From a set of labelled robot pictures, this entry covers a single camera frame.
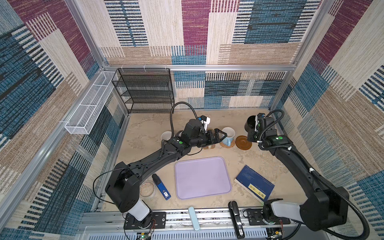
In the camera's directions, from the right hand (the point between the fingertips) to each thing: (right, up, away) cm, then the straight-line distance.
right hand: (252, 134), depth 84 cm
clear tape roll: (-58, -30, 0) cm, 65 cm away
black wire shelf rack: (-67, +31, +28) cm, 79 cm away
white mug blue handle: (-11, -4, +8) cm, 14 cm away
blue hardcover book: (+2, -27, +2) cm, 28 cm away
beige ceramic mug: (-22, -8, +8) cm, 24 cm away
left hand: (-18, 0, -10) cm, 20 cm away
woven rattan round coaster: (-14, -7, +17) cm, 23 cm away
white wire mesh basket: (-85, +8, -12) cm, 86 cm away
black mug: (-2, +5, -2) cm, 6 cm away
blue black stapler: (-47, -29, -4) cm, 55 cm away
